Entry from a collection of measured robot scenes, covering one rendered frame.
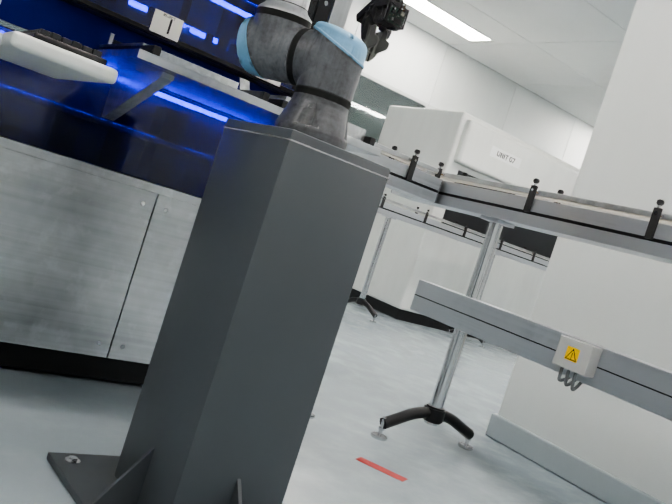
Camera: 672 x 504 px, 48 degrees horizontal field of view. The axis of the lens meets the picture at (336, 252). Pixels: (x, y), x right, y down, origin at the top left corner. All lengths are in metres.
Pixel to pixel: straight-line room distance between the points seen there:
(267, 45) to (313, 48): 0.10
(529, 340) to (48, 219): 1.48
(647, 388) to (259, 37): 1.40
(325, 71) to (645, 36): 2.09
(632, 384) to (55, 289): 1.60
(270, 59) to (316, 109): 0.15
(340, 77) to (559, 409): 1.97
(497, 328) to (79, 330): 1.32
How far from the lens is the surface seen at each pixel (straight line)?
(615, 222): 2.38
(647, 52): 3.35
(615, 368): 2.31
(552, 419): 3.14
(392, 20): 2.02
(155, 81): 1.83
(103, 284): 2.19
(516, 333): 2.53
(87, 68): 1.53
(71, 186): 2.11
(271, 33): 1.56
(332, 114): 1.48
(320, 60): 1.49
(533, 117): 9.91
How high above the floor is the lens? 0.65
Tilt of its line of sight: 2 degrees down
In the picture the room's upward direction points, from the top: 18 degrees clockwise
